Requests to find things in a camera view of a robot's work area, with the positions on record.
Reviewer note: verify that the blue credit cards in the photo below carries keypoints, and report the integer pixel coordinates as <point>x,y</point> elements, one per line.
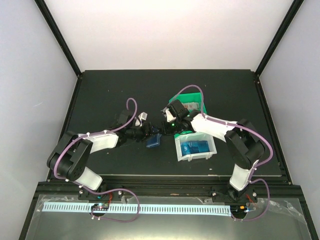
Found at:
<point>194,147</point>

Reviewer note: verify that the red white credit cards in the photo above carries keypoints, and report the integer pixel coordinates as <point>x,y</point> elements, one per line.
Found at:
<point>191,105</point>

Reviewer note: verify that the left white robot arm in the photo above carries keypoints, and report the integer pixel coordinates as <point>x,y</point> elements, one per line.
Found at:
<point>68,160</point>

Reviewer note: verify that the black frame post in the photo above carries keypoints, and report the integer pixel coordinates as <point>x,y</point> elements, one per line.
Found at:
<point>282,29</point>
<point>49,19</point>

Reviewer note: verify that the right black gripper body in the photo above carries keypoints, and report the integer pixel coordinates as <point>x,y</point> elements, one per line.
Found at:
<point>174,128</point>

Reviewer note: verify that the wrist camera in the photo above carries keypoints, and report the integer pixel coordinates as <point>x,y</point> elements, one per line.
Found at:
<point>168,115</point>
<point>140,119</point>

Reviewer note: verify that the left circuit board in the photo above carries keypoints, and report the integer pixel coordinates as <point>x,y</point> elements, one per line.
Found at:
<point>100,207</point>

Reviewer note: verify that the white slotted cable duct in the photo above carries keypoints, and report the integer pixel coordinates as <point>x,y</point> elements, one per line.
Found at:
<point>155,209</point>

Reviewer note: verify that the circuit board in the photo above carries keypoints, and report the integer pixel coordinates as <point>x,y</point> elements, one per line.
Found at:
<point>100,207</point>
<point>242,208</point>

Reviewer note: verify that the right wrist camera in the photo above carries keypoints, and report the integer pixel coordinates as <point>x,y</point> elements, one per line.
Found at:
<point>168,115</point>

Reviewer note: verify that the right circuit board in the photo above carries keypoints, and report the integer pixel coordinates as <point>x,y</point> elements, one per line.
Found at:
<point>242,208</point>

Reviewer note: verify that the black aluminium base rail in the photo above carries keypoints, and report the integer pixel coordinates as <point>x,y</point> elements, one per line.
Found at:
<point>164,186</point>

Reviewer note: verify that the left black frame post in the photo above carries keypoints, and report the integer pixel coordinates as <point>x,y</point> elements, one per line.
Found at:
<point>49,19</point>

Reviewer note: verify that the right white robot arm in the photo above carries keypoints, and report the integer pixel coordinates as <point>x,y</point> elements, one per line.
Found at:
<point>244,146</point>

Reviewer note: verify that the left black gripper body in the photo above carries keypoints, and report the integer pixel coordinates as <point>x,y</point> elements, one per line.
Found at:
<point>142,134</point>

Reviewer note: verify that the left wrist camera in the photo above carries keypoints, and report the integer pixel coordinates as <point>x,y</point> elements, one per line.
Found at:
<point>140,119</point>

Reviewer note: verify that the green card bin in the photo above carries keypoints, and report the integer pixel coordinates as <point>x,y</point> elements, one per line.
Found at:
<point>189,97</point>

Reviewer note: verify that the right black frame post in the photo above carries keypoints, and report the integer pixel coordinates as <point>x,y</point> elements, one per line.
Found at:
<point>282,29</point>

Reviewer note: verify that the blue card holder wallet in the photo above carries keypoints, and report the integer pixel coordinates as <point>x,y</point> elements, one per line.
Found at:
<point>154,141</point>

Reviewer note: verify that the white card bin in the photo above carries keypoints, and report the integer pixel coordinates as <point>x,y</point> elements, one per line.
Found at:
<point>179,138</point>

